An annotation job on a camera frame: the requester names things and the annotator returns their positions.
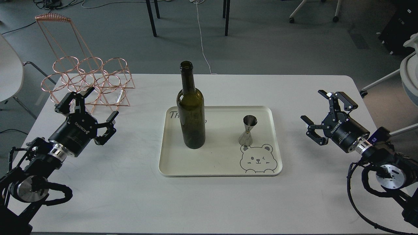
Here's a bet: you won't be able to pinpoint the steel double jigger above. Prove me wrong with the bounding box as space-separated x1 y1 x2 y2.
238 115 257 146

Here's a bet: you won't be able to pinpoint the white floor cable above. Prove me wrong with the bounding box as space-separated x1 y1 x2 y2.
191 0 218 75

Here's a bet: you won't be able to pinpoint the cream tray with bear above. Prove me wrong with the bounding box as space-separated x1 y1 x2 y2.
159 106 282 177

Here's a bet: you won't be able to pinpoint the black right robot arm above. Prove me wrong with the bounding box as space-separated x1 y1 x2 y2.
301 90 418 235

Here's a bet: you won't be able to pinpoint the black floor cables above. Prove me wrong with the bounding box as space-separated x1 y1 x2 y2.
0 0 85 35

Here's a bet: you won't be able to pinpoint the dark green wine bottle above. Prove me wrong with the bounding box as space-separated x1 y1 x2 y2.
176 61 205 149

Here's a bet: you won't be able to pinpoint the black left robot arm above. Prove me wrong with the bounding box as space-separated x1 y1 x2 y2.
0 87 118 235

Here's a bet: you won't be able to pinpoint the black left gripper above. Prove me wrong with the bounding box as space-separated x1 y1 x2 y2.
48 86 119 158

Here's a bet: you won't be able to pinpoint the black equipment case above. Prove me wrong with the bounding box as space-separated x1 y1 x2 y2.
378 0 418 55

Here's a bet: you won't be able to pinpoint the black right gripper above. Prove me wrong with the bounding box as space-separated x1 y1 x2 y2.
300 90 370 153

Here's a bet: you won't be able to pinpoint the white chair right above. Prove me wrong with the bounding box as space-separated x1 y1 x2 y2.
360 33 418 136

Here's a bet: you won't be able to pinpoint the white chair left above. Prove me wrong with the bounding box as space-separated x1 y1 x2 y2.
0 36 48 119

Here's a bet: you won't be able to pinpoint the white chair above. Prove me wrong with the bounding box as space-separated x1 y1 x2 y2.
0 36 48 119
360 33 418 136

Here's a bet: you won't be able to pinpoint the copper wire wine rack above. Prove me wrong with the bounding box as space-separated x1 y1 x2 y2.
35 13 136 113

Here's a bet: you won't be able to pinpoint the black table legs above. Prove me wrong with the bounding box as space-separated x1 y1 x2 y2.
146 0 231 37

